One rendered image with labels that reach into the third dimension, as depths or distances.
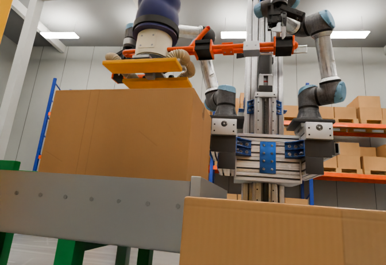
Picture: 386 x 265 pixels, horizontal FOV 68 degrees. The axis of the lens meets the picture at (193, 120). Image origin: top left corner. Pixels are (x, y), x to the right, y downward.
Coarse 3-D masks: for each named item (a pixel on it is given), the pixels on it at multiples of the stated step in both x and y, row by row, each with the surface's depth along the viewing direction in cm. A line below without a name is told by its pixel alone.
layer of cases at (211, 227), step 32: (192, 224) 35; (224, 224) 34; (256, 224) 34; (288, 224) 33; (320, 224) 32; (352, 224) 32; (384, 224) 31; (192, 256) 34; (224, 256) 33; (256, 256) 33; (288, 256) 32; (320, 256) 31; (352, 256) 31; (384, 256) 30
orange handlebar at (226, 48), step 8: (168, 48) 134; (176, 48) 133; (184, 48) 132; (192, 48) 131; (216, 48) 129; (224, 48) 128; (232, 48) 127; (240, 48) 130; (264, 48) 127; (272, 48) 126; (296, 48) 124; (128, 56) 143
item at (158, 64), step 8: (104, 64) 126; (112, 64) 126; (120, 64) 125; (128, 64) 124; (136, 64) 124; (144, 64) 123; (152, 64) 123; (160, 64) 122; (168, 64) 121; (176, 64) 121; (112, 72) 134; (120, 72) 133; (128, 72) 132; (136, 72) 132; (144, 72) 131
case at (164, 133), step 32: (64, 96) 120; (96, 96) 116; (128, 96) 113; (160, 96) 109; (192, 96) 106; (64, 128) 115; (96, 128) 112; (128, 128) 109; (160, 128) 106; (192, 128) 106; (64, 160) 111; (96, 160) 108; (128, 160) 105; (160, 160) 102; (192, 160) 106
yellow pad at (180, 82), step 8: (128, 80) 143; (136, 80) 142; (144, 80) 141; (152, 80) 140; (160, 80) 139; (168, 80) 138; (176, 80) 137; (184, 80) 136; (136, 88) 150; (144, 88) 149; (152, 88) 148
